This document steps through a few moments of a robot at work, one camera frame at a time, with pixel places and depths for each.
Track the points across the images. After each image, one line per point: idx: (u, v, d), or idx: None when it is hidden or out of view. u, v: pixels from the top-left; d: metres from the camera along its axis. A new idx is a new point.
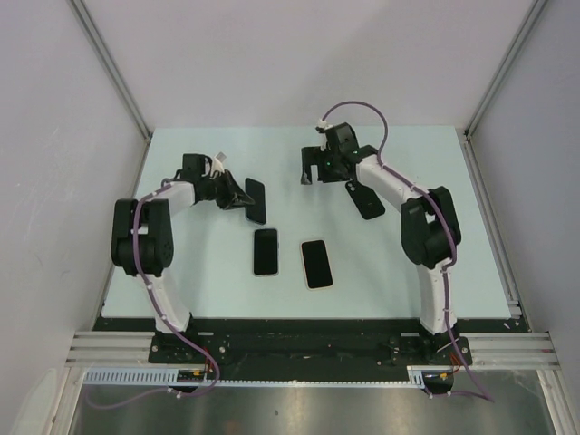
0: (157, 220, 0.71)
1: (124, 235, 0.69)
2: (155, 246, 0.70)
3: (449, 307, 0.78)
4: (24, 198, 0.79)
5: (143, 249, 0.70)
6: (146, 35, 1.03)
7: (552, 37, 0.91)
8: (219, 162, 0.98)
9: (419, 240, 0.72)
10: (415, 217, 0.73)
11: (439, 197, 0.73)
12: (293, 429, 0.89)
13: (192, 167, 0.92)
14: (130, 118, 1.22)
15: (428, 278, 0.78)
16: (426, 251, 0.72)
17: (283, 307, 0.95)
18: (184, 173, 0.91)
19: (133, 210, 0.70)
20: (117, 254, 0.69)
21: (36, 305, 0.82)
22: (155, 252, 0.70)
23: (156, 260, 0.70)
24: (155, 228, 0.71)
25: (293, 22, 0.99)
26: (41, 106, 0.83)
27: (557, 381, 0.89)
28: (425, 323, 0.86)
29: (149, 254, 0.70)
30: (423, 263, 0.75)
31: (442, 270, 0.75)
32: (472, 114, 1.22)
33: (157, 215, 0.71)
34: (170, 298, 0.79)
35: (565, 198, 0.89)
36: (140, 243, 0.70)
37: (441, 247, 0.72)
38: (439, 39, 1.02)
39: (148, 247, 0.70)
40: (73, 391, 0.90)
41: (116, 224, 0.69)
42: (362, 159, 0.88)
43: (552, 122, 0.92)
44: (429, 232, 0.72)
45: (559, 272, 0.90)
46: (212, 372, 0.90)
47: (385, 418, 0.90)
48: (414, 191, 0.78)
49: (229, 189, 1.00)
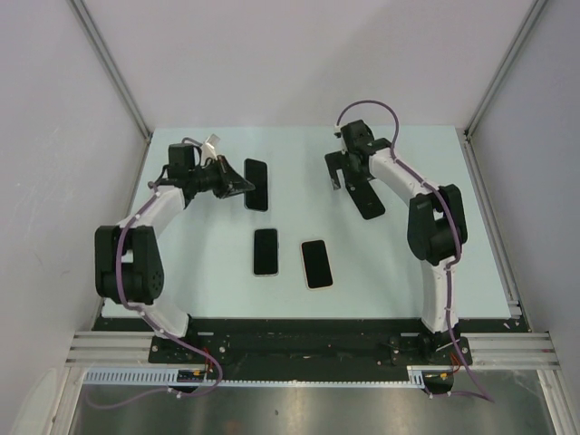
0: (140, 250, 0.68)
1: (109, 268, 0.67)
2: (142, 276, 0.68)
3: (449, 305, 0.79)
4: (24, 198, 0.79)
5: (129, 280, 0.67)
6: (146, 35, 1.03)
7: (552, 37, 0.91)
8: (210, 148, 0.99)
9: (425, 236, 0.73)
10: (423, 212, 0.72)
11: (449, 196, 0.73)
12: (293, 429, 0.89)
13: (179, 162, 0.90)
14: (130, 118, 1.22)
15: (430, 276, 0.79)
16: (430, 248, 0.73)
17: (283, 306, 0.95)
18: (171, 169, 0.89)
19: (117, 238, 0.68)
20: (102, 286, 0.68)
21: (36, 305, 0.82)
22: (142, 282, 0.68)
23: (143, 291, 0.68)
24: (140, 257, 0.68)
25: (293, 22, 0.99)
26: (40, 105, 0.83)
27: (557, 381, 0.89)
28: (427, 323, 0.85)
29: (136, 284, 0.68)
30: (426, 258, 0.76)
31: (445, 267, 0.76)
32: (472, 114, 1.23)
33: (141, 243, 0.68)
34: (166, 313, 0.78)
35: (565, 198, 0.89)
36: (125, 274, 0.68)
37: (446, 246, 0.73)
38: (438, 39, 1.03)
39: (133, 278, 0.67)
40: (73, 391, 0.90)
41: (97, 256, 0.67)
42: (375, 152, 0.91)
43: (552, 122, 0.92)
44: (436, 229, 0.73)
45: (559, 272, 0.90)
46: (212, 372, 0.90)
47: (385, 418, 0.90)
48: (424, 187, 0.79)
49: (224, 179, 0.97)
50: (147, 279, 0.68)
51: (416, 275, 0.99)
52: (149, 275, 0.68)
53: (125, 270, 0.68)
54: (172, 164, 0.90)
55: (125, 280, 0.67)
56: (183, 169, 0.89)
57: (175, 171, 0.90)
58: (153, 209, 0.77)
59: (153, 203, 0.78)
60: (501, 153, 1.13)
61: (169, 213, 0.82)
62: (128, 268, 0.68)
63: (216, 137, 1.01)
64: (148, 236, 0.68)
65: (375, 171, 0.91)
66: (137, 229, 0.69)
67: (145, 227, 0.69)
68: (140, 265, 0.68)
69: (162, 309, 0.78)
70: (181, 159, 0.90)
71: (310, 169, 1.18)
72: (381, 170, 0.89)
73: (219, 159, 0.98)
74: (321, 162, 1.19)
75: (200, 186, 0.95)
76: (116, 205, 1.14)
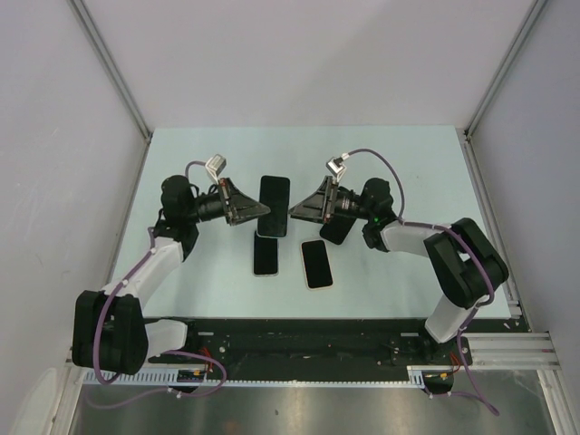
0: (121, 323, 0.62)
1: (87, 340, 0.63)
2: (121, 352, 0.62)
3: (464, 327, 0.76)
4: (25, 198, 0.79)
5: (106, 353, 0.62)
6: (146, 35, 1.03)
7: (555, 36, 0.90)
8: (211, 169, 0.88)
9: (459, 276, 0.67)
10: (443, 250, 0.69)
11: (467, 231, 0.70)
12: (293, 429, 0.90)
13: (175, 206, 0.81)
14: (130, 117, 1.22)
15: (455, 309, 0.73)
16: (468, 294, 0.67)
17: (282, 307, 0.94)
18: (169, 211, 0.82)
19: (98, 305, 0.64)
20: (80, 357, 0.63)
21: (33, 305, 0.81)
22: (121, 356, 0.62)
23: (121, 366, 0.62)
24: (120, 333, 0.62)
25: (293, 22, 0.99)
26: (40, 106, 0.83)
27: (557, 381, 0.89)
28: (431, 332, 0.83)
29: (114, 359, 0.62)
30: (459, 301, 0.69)
31: (476, 306, 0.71)
32: (472, 114, 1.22)
33: (123, 317, 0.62)
34: (159, 342, 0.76)
35: (568, 198, 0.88)
36: (103, 344, 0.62)
37: (481, 288, 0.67)
38: (439, 39, 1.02)
39: (111, 351, 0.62)
40: (73, 391, 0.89)
41: (78, 323, 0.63)
42: (387, 228, 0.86)
43: (553, 125, 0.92)
44: (468, 269, 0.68)
45: (560, 273, 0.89)
46: (212, 372, 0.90)
47: (385, 417, 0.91)
48: (436, 230, 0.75)
49: (224, 207, 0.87)
50: (126, 355, 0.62)
51: (428, 275, 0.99)
52: (128, 352, 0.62)
53: (104, 340, 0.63)
54: (169, 212, 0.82)
55: (103, 352, 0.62)
56: (179, 214, 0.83)
57: (175, 217, 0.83)
58: (146, 270, 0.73)
59: (146, 264, 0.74)
60: (502, 153, 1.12)
61: (164, 268, 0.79)
62: (108, 339, 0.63)
63: (218, 158, 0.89)
64: (130, 311, 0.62)
65: (385, 239, 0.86)
66: (121, 301, 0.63)
67: (129, 299, 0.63)
68: (119, 339, 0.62)
69: (152, 339, 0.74)
70: (177, 207, 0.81)
71: (310, 168, 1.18)
72: (396, 240, 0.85)
73: (220, 183, 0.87)
74: (321, 162, 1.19)
75: (204, 218, 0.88)
76: (116, 204, 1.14)
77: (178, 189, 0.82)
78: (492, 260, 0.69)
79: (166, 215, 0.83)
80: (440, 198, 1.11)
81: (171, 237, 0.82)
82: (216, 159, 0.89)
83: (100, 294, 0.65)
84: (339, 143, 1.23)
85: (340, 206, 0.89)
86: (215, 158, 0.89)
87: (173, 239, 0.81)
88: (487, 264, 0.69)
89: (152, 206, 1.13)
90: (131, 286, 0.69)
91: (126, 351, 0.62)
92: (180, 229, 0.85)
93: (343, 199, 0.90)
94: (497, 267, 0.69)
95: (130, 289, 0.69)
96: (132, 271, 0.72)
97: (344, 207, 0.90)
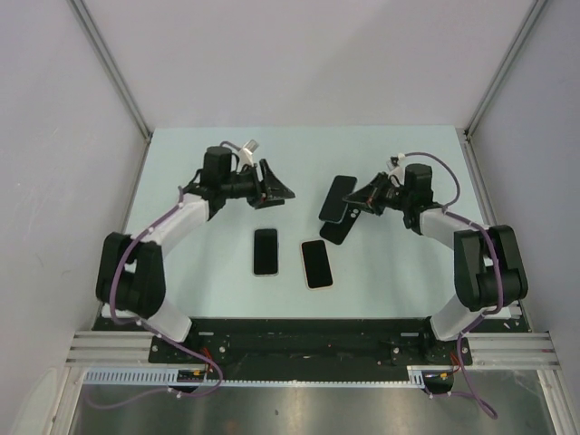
0: (143, 263, 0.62)
1: (110, 276, 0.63)
2: (139, 294, 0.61)
3: (465, 332, 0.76)
4: (25, 198, 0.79)
5: (124, 293, 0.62)
6: (146, 35, 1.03)
7: (555, 36, 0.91)
8: (247, 152, 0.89)
9: (472, 276, 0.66)
10: (468, 247, 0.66)
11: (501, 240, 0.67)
12: (293, 429, 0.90)
13: (213, 169, 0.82)
14: (130, 117, 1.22)
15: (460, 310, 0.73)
16: (476, 297, 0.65)
17: (281, 307, 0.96)
18: (206, 173, 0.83)
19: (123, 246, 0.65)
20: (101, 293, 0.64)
21: (34, 304, 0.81)
22: (139, 299, 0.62)
23: (138, 307, 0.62)
24: (140, 273, 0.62)
25: (294, 21, 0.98)
26: (39, 105, 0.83)
27: (557, 381, 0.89)
28: (434, 326, 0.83)
29: (130, 299, 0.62)
30: (466, 301, 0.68)
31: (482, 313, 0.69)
32: (472, 114, 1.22)
33: (144, 258, 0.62)
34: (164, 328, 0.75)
35: (565, 198, 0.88)
36: (123, 284, 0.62)
37: (490, 297, 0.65)
38: (439, 39, 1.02)
39: (128, 290, 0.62)
40: (73, 391, 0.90)
41: (102, 261, 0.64)
42: (427, 210, 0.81)
43: (551, 126, 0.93)
44: (486, 273, 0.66)
45: (559, 273, 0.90)
46: (212, 372, 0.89)
47: (385, 417, 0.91)
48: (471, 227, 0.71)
49: (257, 188, 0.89)
50: (143, 297, 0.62)
51: (437, 277, 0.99)
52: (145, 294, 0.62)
53: (124, 280, 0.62)
54: (206, 171, 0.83)
55: (121, 292, 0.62)
56: (216, 178, 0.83)
57: (207, 178, 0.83)
58: (169, 223, 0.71)
59: (173, 215, 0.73)
60: (502, 153, 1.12)
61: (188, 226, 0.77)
62: (128, 278, 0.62)
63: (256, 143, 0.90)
64: (151, 255, 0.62)
65: (422, 221, 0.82)
66: (145, 244, 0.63)
67: (152, 245, 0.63)
68: (139, 280, 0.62)
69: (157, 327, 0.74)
70: (216, 169, 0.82)
71: (311, 168, 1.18)
72: (431, 227, 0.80)
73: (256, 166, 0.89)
74: (322, 162, 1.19)
75: (233, 194, 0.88)
76: (116, 204, 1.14)
77: (223, 153, 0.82)
78: (515, 274, 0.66)
79: (203, 175, 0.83)
80: (440, 198, 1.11)
81: (200, 196, 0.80)
82: (253, 142, 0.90)
83: (126, 236, 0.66)
84: (339, 143, 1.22)
85: (385, 198, 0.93)
86: (252, 142, 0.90)
87: (201, 198, 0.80)
88: (507, 275, 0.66)
89: (152, 206, 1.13)
90: (156, 235, 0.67)
91: (144, 294, 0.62)
92: (210, 190, 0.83)
93: (390, 189, 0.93)
94: (517, 285, 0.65)
95: (154, 237, 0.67)
96: (159, 220, 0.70)
97: (387, 198, 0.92)
